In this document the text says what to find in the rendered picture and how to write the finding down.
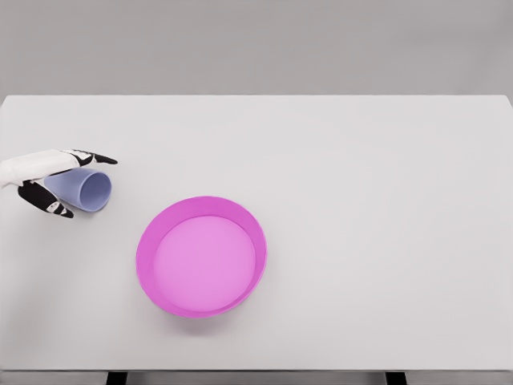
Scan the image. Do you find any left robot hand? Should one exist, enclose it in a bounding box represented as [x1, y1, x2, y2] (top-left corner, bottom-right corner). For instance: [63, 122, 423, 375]
[0, 148, 119, 220]

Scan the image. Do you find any pink round plate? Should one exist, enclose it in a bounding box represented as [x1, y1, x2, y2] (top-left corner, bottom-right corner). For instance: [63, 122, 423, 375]
[135, 195, 268, 319]

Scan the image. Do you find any lavender blue cup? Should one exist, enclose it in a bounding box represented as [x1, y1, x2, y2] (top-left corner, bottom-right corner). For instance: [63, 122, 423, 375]
[42, 167, 112, 213]

